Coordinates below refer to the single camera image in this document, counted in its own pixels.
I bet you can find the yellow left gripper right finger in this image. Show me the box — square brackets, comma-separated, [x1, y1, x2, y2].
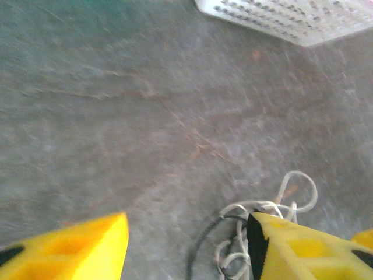
[247, 212, 373, 280]

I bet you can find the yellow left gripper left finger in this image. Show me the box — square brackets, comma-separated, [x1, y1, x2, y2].
[0, 212, 130, 280]

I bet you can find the thin white cable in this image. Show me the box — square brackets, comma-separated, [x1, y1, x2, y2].
[218, 170, 319, 222]
[214, 221, 252, 280]

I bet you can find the thin black cable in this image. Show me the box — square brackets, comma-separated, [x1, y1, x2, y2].
[186, 215, 252, 280]

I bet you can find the white perforated plastic basket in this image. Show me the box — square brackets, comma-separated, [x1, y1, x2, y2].
[193, 0, 373, 47]

